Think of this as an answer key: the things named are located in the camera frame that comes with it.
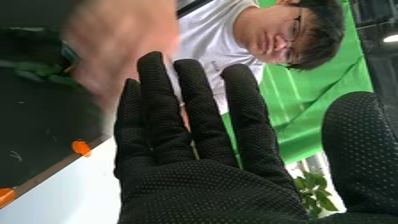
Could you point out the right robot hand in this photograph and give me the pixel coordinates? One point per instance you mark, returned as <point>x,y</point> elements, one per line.
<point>206,186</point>

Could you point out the dark mat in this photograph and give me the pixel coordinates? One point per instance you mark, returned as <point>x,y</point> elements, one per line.
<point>41,126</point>

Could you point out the person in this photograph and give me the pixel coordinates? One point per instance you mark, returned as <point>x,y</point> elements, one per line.
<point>213,40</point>

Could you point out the green potted plant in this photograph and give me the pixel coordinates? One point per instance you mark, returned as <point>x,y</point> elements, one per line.
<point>313,193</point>

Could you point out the white sheet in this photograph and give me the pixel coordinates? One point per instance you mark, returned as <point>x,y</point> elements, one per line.
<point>64,193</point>

